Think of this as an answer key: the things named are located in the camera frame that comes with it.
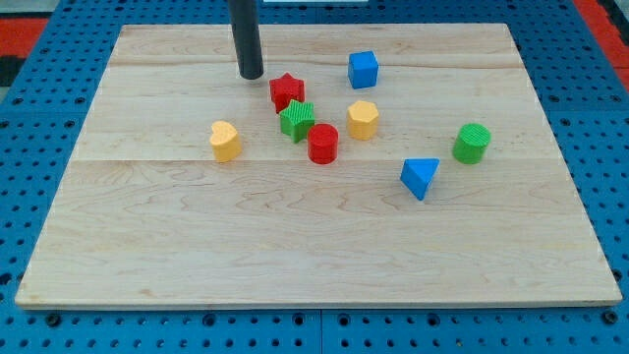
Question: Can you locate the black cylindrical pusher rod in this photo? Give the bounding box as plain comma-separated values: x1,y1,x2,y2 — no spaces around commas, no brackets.
227,0,264,80

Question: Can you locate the yellow heart block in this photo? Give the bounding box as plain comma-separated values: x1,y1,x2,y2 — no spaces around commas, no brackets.
209,120,243,163

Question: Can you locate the red star block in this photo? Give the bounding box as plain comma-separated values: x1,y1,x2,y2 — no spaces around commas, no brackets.
269,73,306,113

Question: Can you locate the green star block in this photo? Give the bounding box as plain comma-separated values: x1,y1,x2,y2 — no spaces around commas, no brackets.
279,99,315,144

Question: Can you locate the blue cube block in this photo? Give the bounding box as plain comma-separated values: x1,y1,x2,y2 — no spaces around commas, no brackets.
348,51,379,89

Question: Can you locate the red cylinder block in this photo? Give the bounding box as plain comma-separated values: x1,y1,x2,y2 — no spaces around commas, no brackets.
308,124,339,164

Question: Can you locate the yellow hexagon block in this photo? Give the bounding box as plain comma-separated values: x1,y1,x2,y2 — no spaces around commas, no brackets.
347,100,379,141

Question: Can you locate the light wooden board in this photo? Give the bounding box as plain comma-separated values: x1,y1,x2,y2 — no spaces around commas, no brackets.
15,24,622,310

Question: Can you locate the blue triangle block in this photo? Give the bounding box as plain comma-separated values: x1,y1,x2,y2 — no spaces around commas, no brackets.
400,158,440,201

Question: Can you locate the green cylinder block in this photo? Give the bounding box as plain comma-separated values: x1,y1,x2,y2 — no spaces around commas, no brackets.
452,123,491,164

